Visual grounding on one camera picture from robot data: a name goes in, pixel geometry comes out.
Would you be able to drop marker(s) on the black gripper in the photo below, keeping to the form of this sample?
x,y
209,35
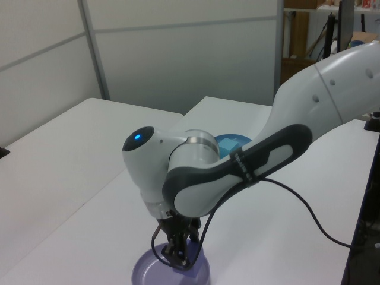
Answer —
x,y
178,225

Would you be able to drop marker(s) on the purple cube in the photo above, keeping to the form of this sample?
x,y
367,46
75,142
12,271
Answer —
x,y
194,261

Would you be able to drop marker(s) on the cyan cube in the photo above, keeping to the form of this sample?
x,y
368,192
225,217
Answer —
x,y
228,145

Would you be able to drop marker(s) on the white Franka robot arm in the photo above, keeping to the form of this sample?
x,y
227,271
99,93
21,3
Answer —
x,y
311,98

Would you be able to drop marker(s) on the purple plate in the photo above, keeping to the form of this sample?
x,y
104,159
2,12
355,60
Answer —
x,y
145,267

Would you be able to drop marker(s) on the blue plate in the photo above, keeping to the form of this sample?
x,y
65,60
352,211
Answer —
x,y
245,139

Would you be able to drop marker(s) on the black table clamp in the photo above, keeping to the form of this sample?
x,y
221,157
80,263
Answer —
x,y
372,124

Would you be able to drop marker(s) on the cardboard box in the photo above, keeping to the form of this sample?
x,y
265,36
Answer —
x,y
299,35

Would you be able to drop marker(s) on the black monitor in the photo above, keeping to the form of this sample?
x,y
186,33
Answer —
x,y
345,23

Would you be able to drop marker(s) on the grey partition post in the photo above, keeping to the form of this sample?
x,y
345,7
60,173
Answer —
x,y
280,35
94,50

